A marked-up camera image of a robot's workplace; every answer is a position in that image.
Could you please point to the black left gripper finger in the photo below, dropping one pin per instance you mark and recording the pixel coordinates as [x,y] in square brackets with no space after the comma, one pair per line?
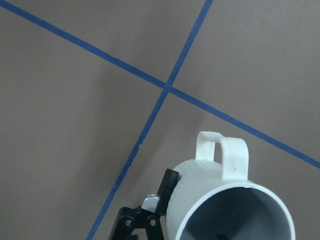
[148,215]

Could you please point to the white ribbed mug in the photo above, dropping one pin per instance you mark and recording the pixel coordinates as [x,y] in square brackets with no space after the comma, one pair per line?
[215,200]

